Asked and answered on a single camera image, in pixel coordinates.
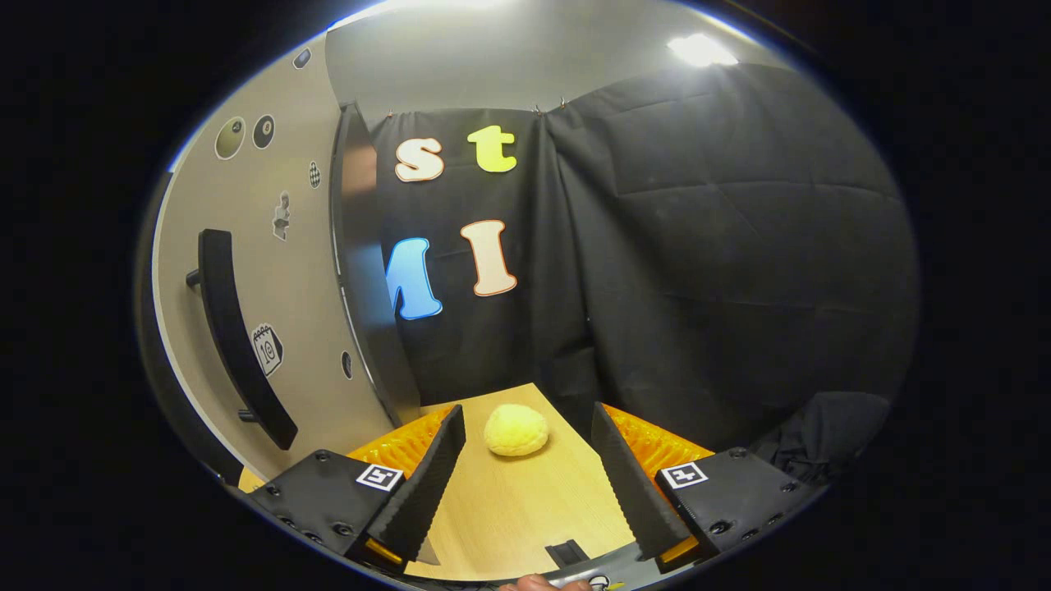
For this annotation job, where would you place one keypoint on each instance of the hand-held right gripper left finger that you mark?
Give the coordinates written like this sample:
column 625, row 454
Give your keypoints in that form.
column 427, row 484

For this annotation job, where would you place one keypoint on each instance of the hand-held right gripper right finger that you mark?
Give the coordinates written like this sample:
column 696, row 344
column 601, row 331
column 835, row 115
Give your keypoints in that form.
column 628, row 484

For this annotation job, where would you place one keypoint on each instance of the dark grey cabinet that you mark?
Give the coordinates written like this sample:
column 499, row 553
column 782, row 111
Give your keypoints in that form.
column 369, row 287

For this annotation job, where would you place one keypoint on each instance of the white cabinet door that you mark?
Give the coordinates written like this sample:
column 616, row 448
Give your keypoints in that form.
column 304, row 312

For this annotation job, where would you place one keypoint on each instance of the yellow round plush toy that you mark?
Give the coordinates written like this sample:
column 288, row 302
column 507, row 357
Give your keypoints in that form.
column 516, row 430

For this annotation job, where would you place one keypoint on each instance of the dark cloth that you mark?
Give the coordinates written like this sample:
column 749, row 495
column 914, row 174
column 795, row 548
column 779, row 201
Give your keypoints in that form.
column 821, row 435

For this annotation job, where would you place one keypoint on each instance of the black backdrop cloth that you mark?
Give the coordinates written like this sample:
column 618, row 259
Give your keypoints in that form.
column 698, row 287

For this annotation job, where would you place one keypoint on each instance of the ceiling light panel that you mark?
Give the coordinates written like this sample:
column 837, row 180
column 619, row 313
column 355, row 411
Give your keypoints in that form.
column 702, row 49

